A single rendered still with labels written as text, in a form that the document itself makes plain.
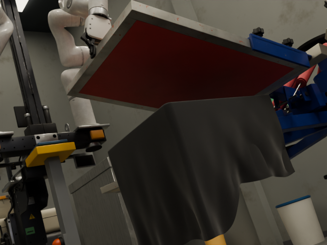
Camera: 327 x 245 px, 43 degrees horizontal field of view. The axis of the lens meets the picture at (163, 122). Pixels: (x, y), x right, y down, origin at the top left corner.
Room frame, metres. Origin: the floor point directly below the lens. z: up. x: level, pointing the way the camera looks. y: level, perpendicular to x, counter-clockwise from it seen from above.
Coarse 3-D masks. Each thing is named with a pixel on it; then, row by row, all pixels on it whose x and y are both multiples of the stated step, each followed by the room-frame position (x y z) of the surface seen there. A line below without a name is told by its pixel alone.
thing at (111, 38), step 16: (128, 16) 1.16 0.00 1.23; (144, 16) 1.16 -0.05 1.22; (160, 16) 1.19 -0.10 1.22; (176, 16) 1.23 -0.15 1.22; (112, 32) 1.24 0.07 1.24; (192, 32) 1.28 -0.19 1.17; (208, 32) 1.30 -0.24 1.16; (224, 32) 1.35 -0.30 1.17; (96, 48) 1.34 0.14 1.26; (112, 48) 1.31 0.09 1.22; (240, 48) 1.41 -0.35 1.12; (96, 64) 1.39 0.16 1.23; (288, 64) 1.56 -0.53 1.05; (80, 80) 1.49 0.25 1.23; (80, 96) 1.61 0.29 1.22; (96, 96) 1.63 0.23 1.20
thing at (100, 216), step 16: (96, 176) 7.43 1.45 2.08; (112, 176) 7.05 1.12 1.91; (80, 192) 8.00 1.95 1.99; (96, 192) 7.55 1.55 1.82; (80, 208) 8.11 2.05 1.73; (96, 208) 7.66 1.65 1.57; (112, 208) 7.26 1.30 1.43; (80, 224) 8.24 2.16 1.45; (96, 224) 7.78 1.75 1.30; (112, 224) 7.37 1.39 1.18; (128, 224) 7.06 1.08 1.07; (96, 240) 7.89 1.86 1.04; (112, 240) 7.47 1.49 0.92; (128, 240) 7.10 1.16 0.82
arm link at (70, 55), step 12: (60, 12) 1.69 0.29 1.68; (60, 24) 1.72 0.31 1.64; (72, 24) 1.74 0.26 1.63; (60, 36) 1.75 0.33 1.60; (72, 36) 1.78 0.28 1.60; (60, 48) 1.76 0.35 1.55; (72, 48) 1.77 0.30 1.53; (84, 48) 1.80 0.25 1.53; (60, 60) 1.79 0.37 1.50; (72, 60) 1.78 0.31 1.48; (84, 60) 1.81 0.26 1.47
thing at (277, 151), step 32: (256, 96) 1.47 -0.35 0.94; (192, 128) 1.26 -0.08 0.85; (224, 128) 1.34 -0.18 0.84; (256, 128) 1.43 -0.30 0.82; (192, 160) 1.24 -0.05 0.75; (224, 160) 1.32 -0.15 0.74; (256, 160) 1.41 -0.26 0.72; (288, 160) 1.53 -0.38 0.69; (224, 192) 1.30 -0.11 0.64; (224, 224) 1.29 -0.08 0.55
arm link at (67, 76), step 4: (80, 68) 1.82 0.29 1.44; (64, 72) 1.77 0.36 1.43; (68, 72) 1.77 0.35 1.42; (72, 72) 1.78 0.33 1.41; (76, 72) 1.78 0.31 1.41; (64, 76) 1.77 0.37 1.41; (68, 76) 1.77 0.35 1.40; (72, 76) 1.77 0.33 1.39; (64, 80) 1.78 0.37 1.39; (68, 80) 1.77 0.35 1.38; (64, 84) 1.79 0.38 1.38; (68, 84) 1.77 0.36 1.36; (64, 88) 1.81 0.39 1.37; (68, 96) 1.79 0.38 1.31; (72, 96) 1.78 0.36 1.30
